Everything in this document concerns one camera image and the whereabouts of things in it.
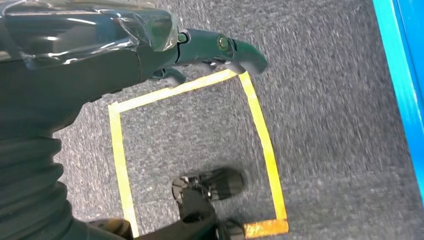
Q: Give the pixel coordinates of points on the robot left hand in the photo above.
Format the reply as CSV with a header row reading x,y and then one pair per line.
x,y
82,59

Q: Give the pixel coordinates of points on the blue metal shelf rack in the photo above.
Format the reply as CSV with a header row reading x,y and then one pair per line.
x,y
404,66

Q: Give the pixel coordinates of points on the yellow floor tape square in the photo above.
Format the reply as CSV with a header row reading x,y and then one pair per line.
x,y
261,132

